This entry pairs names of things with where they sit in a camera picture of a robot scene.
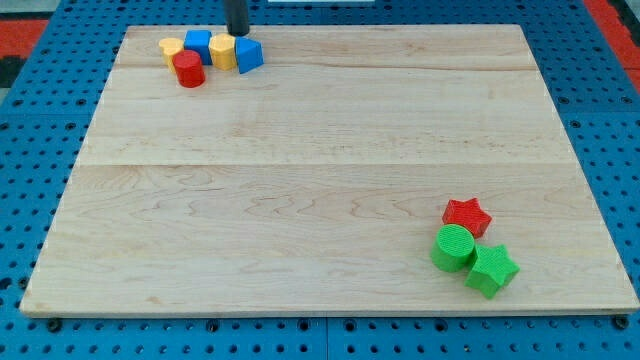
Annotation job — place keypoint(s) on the green cylinder block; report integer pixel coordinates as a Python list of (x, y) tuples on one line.
[(452, 248)]

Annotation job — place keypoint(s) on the red cylinder block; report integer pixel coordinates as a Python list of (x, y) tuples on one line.
[(189, 69)]

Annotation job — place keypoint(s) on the green star block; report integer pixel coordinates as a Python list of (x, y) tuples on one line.
[(490, 269)]

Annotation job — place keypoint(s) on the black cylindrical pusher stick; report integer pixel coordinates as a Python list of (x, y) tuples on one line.
[(236, 17)]

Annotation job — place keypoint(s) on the blue triangle block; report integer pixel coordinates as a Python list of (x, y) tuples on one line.
[(248, 53)]

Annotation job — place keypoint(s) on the red star block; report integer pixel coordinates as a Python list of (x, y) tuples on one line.
[(468, 214)]

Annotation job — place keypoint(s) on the yellow heart block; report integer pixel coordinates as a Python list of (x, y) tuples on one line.
[(169, 47)]

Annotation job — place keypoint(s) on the yellow hexagon block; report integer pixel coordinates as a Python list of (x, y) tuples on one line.
[(222, 51)]

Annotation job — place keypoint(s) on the light wooden board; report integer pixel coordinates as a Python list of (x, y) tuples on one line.
[(315, 184)]

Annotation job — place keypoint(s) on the blue cube block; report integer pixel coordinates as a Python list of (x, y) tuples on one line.
[(197, 40)]

